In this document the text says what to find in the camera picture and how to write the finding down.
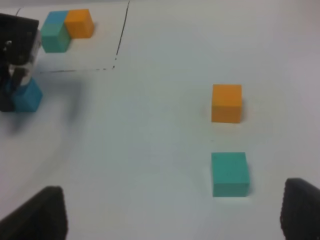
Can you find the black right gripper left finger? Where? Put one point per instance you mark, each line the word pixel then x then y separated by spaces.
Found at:
pixel 42 217

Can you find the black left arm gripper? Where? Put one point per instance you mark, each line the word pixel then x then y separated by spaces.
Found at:
pixel 18 37

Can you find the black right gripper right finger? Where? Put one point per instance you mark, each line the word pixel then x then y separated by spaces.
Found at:
pixel 300 210

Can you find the teal template block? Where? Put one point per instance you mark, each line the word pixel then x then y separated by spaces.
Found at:
pixel 55 38

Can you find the blue template block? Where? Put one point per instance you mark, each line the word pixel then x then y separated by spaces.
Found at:
pixel 56 17

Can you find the orange template block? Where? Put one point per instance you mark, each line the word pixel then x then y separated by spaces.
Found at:
pixel 79 24

